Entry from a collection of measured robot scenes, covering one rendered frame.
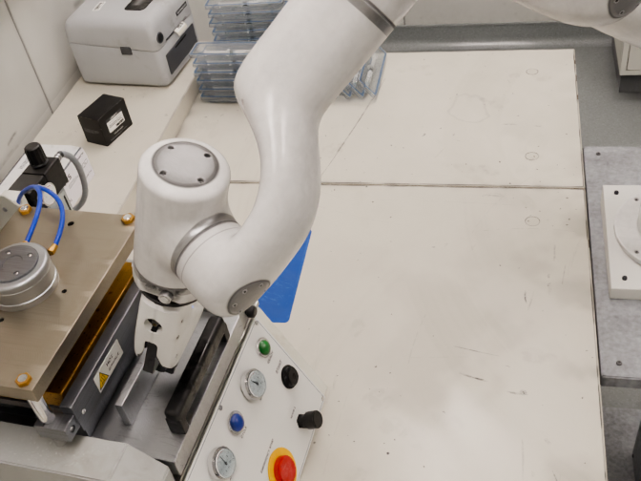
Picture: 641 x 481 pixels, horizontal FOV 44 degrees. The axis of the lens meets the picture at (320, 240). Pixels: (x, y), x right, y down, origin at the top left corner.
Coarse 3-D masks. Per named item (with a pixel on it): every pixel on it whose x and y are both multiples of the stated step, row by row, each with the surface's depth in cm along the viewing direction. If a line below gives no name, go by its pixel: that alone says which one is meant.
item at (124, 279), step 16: (128, 272) 99; (112, 288) 97; (128, 288) 98; (112, 304) 95; (96, 320) 94; (80, 336) 92; (96, 336) 92; (80, 352) 90; (64, 368) 89; (80, 368) 89; (64, 384) 87; (0, 400) 91; (16, 400) 90; (48, 400) 88
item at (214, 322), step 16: (208, 320) 98; (208, 336) 96; (224, 336) 99; (208, 352) 95; (192, 368) 93; (192, 384) 91; (176, 400) 90; (192, 400) 91; (176, 416) 89; (176, 432) 91
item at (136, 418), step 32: (224, 320) 103; (192, 352) 100; (224, 352) 100; (128, 384) 92; (160, 384) 97; (128, 416) 92; (160, 416) 93; (192, 416) 93; (160, 448) 90; (192, 448) 93
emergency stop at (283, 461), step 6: (282, 456) 106; (288, 456) 107; (276, 462) 105; (282, 462) 105; (288, 462) 106; (276, 468) 104; (282, 468) 105; (288, 468) 106; (294, 468) 107; (276, 474) 104; (282, 474) 105; (288, 474) 106; (294, 474) 107; (276, 480) 105; (282, 480) 104; (288, 480) 105
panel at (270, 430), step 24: (264, 336) 110; (240, 360) 105; (264, 360) 109; (288, 360) 113; (240, 384) 103; (312, 384) 116; (216, 408) 99; (240, 408) 102; (264, 408) 106; (288, 408) 110; (312, 408) 115; (216, 432) 98; (240, 432) 101; (264, 432) 105; (288, 432) 109; (312, 432) 114; (240, 456) 100; (264, 456) 104; (192, 480) 93; (216, 480) 96; (240, 480) 99; (264, 480) 103
